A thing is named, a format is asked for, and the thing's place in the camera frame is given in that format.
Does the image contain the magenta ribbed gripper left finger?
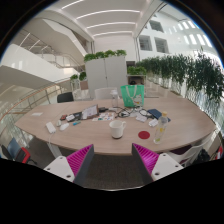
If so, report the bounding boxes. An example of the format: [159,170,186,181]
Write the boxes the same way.
[44,144,94,186]

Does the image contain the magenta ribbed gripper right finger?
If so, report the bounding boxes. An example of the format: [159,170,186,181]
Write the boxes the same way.
[132,143,183,185]

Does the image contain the red round coaster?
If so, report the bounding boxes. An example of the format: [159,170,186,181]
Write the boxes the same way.
[138,131,150,139]

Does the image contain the white small box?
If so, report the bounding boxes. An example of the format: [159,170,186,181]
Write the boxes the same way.
[149,119,158,127]

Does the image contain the white computer mouse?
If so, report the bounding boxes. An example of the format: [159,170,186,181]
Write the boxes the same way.
[60,123,69,131]

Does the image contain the white power adapter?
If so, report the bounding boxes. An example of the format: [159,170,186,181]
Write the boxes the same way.
[46,122,56,134]

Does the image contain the small blue marker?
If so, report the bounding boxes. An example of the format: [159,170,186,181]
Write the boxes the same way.
[73,121,81,126]

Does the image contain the dark blue notebook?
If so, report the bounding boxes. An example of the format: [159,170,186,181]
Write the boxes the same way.
[148,109,162,120]

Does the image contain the white ceramic mug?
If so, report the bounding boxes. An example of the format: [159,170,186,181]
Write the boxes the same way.
[109,120,126,139]

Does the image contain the white chair right foreground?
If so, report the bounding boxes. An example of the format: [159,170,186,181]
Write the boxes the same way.
[168,134,211,166]

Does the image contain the blue and red chair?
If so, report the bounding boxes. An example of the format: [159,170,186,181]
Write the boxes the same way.
[1,138,31,164]

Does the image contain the white paper sheet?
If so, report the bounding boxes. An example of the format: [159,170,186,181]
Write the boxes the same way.
[31,112,43,116]

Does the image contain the black office chair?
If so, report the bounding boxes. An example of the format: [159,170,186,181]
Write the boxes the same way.
[57,92,73,103]

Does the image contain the green tote bag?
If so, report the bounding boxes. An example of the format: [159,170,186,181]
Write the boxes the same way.
[121,85,144,107]

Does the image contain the clear bottle near bag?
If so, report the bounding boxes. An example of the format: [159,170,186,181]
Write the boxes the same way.
[111,89,118,107]

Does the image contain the white chair behind table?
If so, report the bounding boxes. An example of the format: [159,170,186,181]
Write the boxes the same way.
[95,87,119,100]

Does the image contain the green hedge planter row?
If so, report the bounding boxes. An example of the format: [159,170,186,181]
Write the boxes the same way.
[137,51,224,110]

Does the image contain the white tall cabinet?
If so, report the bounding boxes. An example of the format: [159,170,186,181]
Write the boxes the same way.
[85,56,127,91]

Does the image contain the plants atop cabinet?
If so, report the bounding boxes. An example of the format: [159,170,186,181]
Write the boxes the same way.
[84,49,127,62]

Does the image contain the black tangled cables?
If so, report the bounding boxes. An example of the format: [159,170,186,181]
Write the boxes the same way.
[116,106,153,119]

